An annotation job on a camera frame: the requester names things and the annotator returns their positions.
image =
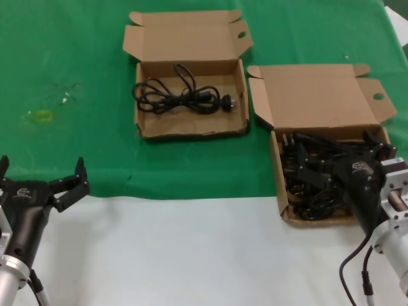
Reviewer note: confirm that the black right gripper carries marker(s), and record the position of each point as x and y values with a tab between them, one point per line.
363	191

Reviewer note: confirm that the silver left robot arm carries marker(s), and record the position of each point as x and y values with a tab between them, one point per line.
9	280

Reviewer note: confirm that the green table cloth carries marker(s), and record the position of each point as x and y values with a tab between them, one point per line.
79	63

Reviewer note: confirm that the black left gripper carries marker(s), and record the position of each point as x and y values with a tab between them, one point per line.
28	216

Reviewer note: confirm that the cardboard box with torn edge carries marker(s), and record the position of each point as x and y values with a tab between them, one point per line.
191	124

